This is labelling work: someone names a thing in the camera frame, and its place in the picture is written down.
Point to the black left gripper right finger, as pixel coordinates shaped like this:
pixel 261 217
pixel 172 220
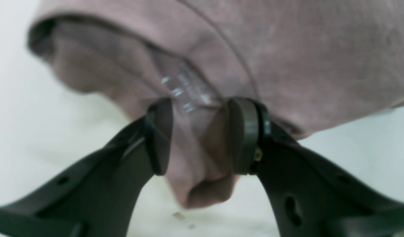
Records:
pixel 309 195

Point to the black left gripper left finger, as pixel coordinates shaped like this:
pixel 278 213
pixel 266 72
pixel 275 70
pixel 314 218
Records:
pixel 95 197

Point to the mauve pink T-shirt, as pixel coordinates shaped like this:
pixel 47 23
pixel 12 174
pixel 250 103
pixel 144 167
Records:
pixel 315 64

